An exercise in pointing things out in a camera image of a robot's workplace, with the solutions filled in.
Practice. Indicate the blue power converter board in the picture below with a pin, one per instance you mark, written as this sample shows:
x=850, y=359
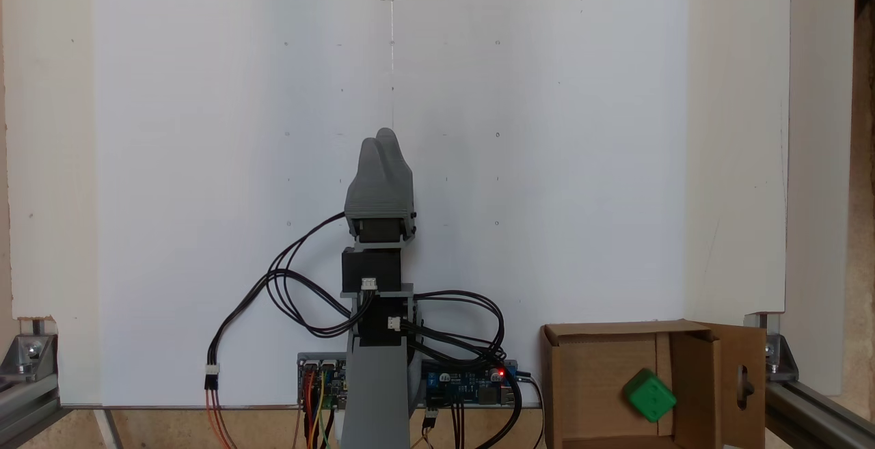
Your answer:
x=465, y=384

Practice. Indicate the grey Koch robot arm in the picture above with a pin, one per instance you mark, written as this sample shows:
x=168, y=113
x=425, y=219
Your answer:
x=376, y=394

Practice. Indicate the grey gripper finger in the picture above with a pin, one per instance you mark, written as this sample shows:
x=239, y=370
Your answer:
x=366, y=172
x=396, y=172

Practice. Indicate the green die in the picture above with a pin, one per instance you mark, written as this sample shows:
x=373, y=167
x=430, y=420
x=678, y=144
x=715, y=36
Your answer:
x=649, y=396

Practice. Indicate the aluminium frame post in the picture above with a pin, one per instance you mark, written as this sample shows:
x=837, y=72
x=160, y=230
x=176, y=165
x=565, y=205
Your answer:
x=24, y=408
x=813, y=415

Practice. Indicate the metal corner bracket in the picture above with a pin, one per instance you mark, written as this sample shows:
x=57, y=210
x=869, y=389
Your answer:
x=31, y=353
x=783, y=357

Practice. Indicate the brown cardboard box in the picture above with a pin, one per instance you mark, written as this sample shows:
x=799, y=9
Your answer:
x=588, y=381

